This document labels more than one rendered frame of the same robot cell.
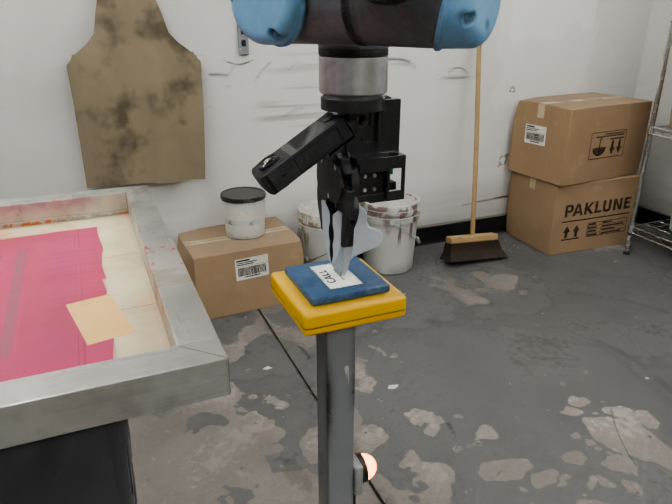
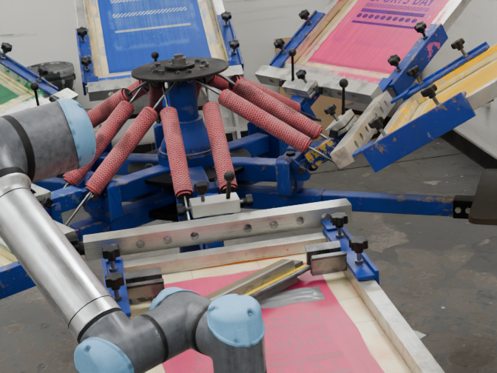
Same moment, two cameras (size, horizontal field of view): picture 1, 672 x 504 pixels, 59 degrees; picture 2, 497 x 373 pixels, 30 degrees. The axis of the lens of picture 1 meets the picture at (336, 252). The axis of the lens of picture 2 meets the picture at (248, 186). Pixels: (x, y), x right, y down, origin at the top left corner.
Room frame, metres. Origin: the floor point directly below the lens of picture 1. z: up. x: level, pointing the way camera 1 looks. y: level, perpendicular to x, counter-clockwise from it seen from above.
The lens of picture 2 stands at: (0.97, -1.12, 1.91)
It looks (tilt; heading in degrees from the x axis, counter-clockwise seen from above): 20 degrees down; 104
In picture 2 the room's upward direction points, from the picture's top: 5 degrees counter-clockwise
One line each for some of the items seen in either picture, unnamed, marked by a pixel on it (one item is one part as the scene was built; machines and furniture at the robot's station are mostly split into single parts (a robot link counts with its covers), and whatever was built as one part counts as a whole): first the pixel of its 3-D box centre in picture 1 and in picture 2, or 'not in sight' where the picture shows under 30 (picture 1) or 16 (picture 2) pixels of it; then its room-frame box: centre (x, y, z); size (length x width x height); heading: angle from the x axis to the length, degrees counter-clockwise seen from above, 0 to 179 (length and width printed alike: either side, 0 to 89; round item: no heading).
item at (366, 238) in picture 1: (359, 241); not in sight; (0.65, -0.03, 1.01); 0.06 x 0.03 x 0.09; 113
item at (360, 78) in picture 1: (351, 77); not in sight; (0.67, -0.02, 1.20); 0.08 x 0.08 x 0.05
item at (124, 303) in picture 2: not in sight; (117, 294); (0.20, 0.68, 0.97); 0.30 x 0.05 x 0.07; 113
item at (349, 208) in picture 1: (344, 208); not in sight; (0.64, -0.01, 1.06); 0.05 x 0.02 x 0.09; 23
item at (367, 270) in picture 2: not in sight; (349, 260); (0.71, 0.90, 0.97); 0.30 x 0.05 x 0.07; 113
